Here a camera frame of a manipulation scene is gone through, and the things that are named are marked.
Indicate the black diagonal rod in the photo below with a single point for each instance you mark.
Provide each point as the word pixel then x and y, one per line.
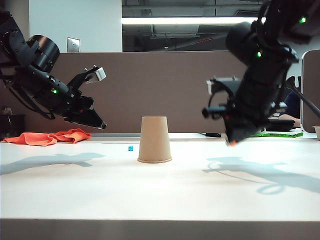
pixel 308 103

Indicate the small grey crumpled object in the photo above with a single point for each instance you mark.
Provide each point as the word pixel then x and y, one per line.
pixel 7 111

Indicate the beige paper bowl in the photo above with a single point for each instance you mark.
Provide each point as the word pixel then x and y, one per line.
pixel 317 132

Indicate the brown paper cup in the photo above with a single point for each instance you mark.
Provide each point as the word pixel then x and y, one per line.
pixel 154 140

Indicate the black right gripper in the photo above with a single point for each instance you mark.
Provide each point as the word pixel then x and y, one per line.
pixel 245 115

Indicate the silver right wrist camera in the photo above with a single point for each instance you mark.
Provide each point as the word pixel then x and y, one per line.
pixel 220 83

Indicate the black bag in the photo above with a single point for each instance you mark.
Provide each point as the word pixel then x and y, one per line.
pixel 281 125

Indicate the black box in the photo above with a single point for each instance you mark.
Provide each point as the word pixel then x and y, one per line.
pixel 13 127

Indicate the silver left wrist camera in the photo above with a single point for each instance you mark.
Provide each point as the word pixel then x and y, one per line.
pixel 100 74

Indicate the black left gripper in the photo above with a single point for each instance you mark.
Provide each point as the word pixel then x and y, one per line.
pixel 75 105

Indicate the blue die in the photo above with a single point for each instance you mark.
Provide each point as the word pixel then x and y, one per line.
pixel 130 149

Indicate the white partition foot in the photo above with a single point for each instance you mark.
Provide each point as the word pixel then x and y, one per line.
pixel 224 136

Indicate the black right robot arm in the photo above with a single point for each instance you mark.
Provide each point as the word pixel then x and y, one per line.
pixel 262 75

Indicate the wide brown desk partition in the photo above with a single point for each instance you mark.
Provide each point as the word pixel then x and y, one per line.
pixel 155 87

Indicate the black flat device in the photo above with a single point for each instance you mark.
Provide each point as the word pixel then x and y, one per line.
pixel 212 135

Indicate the green tape strip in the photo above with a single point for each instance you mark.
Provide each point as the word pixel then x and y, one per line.
pixel 280 135

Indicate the seated person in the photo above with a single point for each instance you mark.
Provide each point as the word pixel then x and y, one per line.
pixel 293 105

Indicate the orange die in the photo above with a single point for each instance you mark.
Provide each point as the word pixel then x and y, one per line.
pixel 233 143

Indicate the metal wall switch plate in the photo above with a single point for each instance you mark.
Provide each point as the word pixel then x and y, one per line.
pixel 73 45

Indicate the narrow brown desk partition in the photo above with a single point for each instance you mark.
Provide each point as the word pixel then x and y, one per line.
pixel 311 75

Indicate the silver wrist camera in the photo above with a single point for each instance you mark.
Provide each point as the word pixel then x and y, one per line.
pixel 100 74
pixel 220 83

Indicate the long ceiling light strip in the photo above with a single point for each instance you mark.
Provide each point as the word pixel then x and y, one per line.
pixel 187 20

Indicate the orange cloth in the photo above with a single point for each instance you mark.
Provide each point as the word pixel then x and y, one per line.
pixel 37 139

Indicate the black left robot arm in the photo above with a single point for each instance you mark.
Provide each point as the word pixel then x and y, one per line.
pixel 37 65

